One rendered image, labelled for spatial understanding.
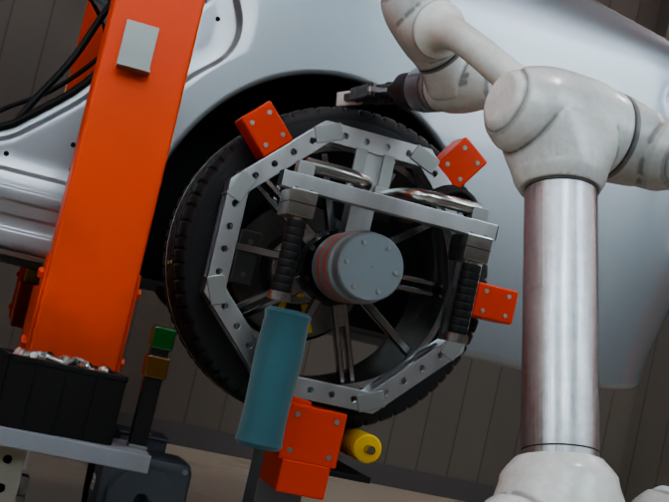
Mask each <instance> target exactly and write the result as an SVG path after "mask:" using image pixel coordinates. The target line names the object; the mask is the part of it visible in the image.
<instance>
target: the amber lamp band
mask: <svg viewBox="0 0 669 502"><path fill-rule="evenodd" d="M169 363H170V359H169V358H166V357H161V356H157V355H152V354H150V353H147V354H145V357H144V361H143V365H142V369H141V375H142V376H144V377H149V378H154V379H158V380H166V376H167V372H168V368H169Z"/></svg>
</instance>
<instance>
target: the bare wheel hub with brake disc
mask: <svg viewBox="0 0 669 502"><path fill-rule="evenodd" d="M334 219H335V229H339V226H340V221H339V220H338V219H337V218H334ZM307 222H308V223H309V225H310V226H311V227H312V228H313V229H314V230H315V232H318V231H321V230H326V225H325V215H324V211H323V210H322V209H319V208H317V207H316V210H315V214H314V218H313V220H307ZM285 227H286V224H285V223H284V222H283V221H282V220H281V219H280V218H279V216H277V214H276V213H275V212H274V211H273V209H271V210H269V211H267V212H265V213H263V214H261V215H260V216H258V217H257V218H256V219H254V220H253V221H252V222H251V223H250V224H249V225H248V226H247V227H246V228H245V229H247V230H251V231H255V232H259V233H262V240H261V244H260V247H265V248H269V249H274V250H278V251H280V250H281V244H282V242H283V235H284V234H285V232H284V231H285ZM277 261H278V260H275V259H271V258H266V257H262V256H258V257H257V261H256V266H255V270H254V274H253V279H252V283H251V286H250V287H245V286H241V285H236V284H232V283H231V285H232V290H233V293H234V296H235V298H236V300H237V302H238V303H239V302H241V301H243V300H246V299H248V298H250V297H252V296H254V295H256V294H259V293H261V292H263V291H265V290H267V289H270V288H271V287H272V283H273V282H274V281H273V279H274V275H275V270H276V267H277ZM269 300H271V299H269V298H264V299H262V300H260V301H258V302H256V303H254V304H251V305H249V306H247V307H245V308H243V309H242V311H243V312H245V311H247V310H249V309H251V308H254V307H256V306H258V305H260V304H262V303H264V302H267V301H269ZM309 302H310V300H308V299H307V298H306V297H305V296H304V297H303V298H298V297H297V295H296V296H294V297H293V298H292V302H291V303H287V305H286V307H285V309H289V310H294V311H298V312H301V311H302V308H301V305H304V304H309ZM264 316H265V310H264V311H262V312H260V313H257V314H255V315H253V316H251V317H249V319H250V320H251V321H252V322H253V323H254V324H256V325H257V326H258V327H260V328H261V327H262V323H263V320H264ZM311 326H312V333H309V334H308V335H307V338H309V337H313V336H316V335H319V334H322V333H324V332H326V331H328V330H330V329H331V328H332V320H331V311H330V307H327V306H321V305H320V306H319V308H318V309H317V311H316V313H315V315H314V317H313V318H312V320H311Z"/></svg>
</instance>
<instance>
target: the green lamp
mask: <svg viewBox="0 0 669 502"><path fill-rule="evenodd" d="M176 334H177V331H176V330H175V329H172V328H167V327H163V326H159V325H153V326H152V327H151V332H150V336H149V340H148V346H149V347H151V348H153V349H157V350H161V351H166V352H172V350H173V346H174V342H175V338H176Z"/></svg>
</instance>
